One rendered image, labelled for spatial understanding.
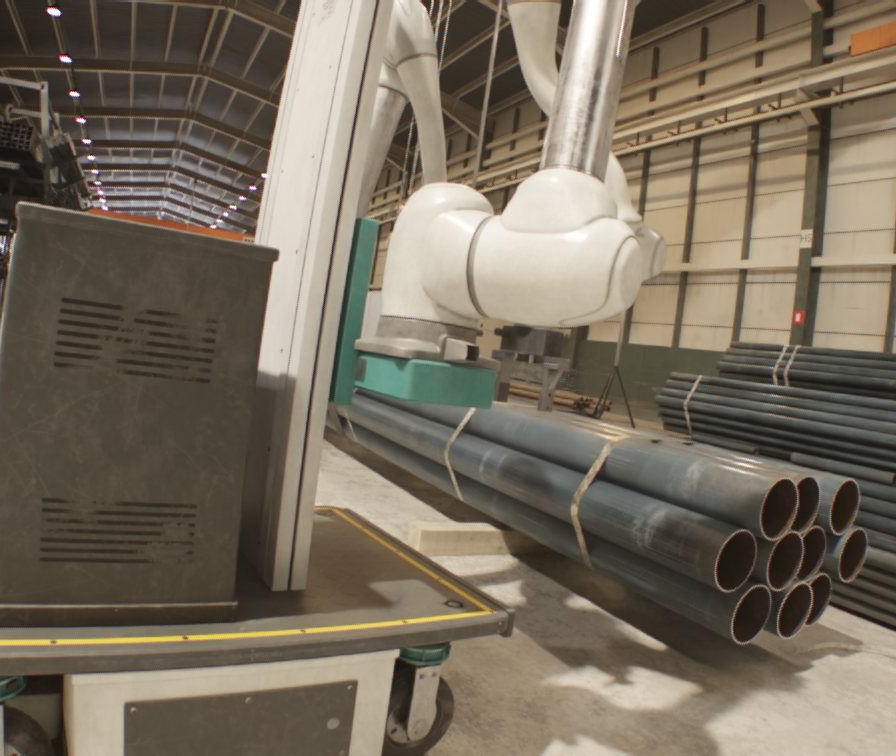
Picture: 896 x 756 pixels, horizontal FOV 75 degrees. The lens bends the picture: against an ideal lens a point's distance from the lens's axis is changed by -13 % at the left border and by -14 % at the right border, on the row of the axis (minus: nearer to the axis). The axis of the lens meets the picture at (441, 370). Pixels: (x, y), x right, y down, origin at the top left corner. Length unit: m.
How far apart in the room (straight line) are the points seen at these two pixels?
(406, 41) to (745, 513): 1.36
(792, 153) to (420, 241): 11.95
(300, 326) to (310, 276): 0.08
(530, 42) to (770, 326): 11.06
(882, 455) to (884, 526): 0.29
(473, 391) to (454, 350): 0.08
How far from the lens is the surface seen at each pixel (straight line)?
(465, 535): 2.52
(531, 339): 1.27
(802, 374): 3.46
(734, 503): 1.70
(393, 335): 0.99
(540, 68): 1.28
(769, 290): 12.30
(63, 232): 0.86
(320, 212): 1.05
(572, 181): 0.93
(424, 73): 1.60
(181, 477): 0.90
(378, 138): 1.70
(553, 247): 0.89
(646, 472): 1.91
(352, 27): 1.16
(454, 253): 0.96
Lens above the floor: 0.73
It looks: 1 degrees down
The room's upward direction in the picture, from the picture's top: 8 degrees clockwise
